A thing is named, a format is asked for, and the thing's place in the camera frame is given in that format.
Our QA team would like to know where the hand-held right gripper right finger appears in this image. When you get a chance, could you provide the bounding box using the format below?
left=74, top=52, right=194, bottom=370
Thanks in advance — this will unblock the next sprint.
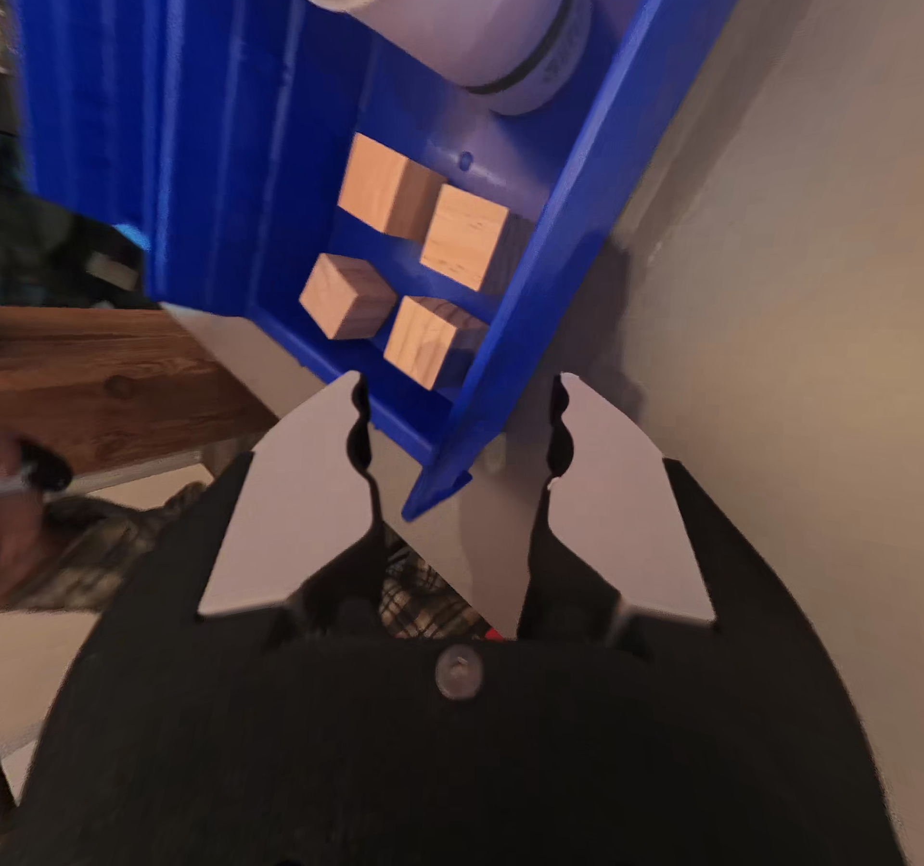
left=518, top=373, right=717, bottom=639

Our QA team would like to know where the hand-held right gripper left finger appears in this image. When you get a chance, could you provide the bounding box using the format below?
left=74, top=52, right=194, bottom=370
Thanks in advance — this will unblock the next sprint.
left=196, top=371, right=387, bottom=618

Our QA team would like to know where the wooden cube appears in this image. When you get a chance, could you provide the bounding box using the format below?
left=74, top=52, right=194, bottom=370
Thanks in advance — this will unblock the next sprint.
left=383, top=296, right=490, bottom=392
left=337, top=133, right=449, bottom=240
left=299, top=254, right=399, bottom=341
left=420, top=183, right=535, bottom=294

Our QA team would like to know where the blue plastic bin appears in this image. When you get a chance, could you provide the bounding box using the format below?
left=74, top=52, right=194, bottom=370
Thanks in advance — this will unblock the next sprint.
left=11, top=0, right=770, bottom=520

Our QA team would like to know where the person's left forearm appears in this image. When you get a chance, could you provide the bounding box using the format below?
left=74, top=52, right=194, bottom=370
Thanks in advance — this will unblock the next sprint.
left=14, top=482, right=212, bottom=613

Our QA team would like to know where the person's left hand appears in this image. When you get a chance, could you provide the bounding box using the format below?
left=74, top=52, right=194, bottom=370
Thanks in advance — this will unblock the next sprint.
left=0, top=436, right=48, bottom=593

